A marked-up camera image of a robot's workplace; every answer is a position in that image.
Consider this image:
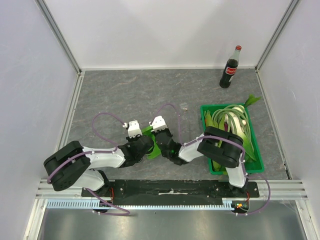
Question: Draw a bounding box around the green paper box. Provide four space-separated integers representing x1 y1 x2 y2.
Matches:
142 126 161 160

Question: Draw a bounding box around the small clear plastic scrap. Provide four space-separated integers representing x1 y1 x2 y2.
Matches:
180 103 189 112

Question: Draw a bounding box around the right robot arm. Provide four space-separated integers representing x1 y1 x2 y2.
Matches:
154 126 248 197

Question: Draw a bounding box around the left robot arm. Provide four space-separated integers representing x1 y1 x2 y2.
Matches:
43 135 154 197

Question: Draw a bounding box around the green plastic tray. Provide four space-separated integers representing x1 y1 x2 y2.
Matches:
199 103 265 176

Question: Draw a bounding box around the green long beans bundle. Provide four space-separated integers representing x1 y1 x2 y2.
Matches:
211 104 251 140

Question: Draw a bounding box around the cola glass bottle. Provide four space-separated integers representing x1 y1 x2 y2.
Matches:
219 45 242 89

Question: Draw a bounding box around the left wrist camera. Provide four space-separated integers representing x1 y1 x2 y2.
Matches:
122 120 143 138

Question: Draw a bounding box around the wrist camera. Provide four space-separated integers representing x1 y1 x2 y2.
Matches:
149 115 168 132
122 120 143 138

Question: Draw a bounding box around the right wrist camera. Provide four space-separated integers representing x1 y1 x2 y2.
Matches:
149 115 168 132

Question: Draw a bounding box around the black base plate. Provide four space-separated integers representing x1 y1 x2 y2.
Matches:
95 179 260 205

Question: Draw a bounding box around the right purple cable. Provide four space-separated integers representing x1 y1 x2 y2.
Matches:
156 103 272 216

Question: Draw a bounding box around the grey cable duct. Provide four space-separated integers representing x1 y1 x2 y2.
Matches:
46 198 234 211

